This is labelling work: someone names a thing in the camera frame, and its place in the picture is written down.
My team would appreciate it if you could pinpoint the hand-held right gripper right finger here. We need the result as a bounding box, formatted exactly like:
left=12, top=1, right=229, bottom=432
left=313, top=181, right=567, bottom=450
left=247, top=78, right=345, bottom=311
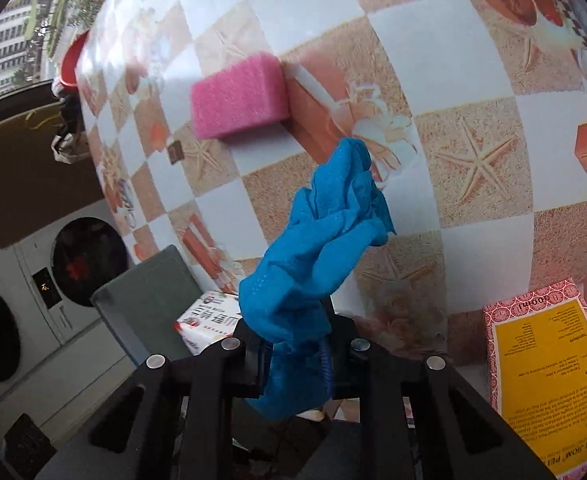
left=326, top=315, right=557, bottom=480

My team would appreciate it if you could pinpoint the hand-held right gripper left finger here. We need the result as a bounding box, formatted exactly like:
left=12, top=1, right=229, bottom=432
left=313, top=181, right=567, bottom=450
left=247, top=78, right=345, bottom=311
left=36, top=320, right=274, bottom=480

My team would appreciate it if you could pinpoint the blue mesh cloth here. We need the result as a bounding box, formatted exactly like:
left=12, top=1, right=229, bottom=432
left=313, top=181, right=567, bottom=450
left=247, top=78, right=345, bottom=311
left=238, top=137, right=397, bottom=422

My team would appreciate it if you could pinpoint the white red tissue packet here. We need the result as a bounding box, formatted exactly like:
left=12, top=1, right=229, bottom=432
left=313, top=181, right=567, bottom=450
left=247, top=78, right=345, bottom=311
left=176, top=290, right=242, bottom=357

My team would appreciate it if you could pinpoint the yellow and red box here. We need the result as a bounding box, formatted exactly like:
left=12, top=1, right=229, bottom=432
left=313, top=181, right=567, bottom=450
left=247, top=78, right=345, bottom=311
left=483, top=279, right=587, bottom=477

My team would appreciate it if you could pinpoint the pink sponge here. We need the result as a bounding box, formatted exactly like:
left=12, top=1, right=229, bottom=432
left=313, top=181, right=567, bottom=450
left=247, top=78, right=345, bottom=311
left=190, top=55, right=292, bottom=140

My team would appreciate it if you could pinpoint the black and white bag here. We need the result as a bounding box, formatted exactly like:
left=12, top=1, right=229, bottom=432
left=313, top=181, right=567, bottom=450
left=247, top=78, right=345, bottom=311
left=50, top=112, right=92, bottom=163

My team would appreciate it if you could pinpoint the checkered printed tablecloth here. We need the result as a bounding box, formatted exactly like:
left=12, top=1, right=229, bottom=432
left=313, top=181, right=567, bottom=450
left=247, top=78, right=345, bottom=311
left=76, top=0, right=587, bottom=426

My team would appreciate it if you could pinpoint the small red basin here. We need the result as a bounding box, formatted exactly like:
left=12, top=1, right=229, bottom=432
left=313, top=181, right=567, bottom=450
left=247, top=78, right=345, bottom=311
left=56, top=30, right=92, bottom=92

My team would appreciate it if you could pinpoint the gold wire hanger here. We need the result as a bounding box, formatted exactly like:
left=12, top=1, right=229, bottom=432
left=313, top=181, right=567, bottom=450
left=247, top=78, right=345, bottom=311
left=26, top=109, right=71, bottom=133

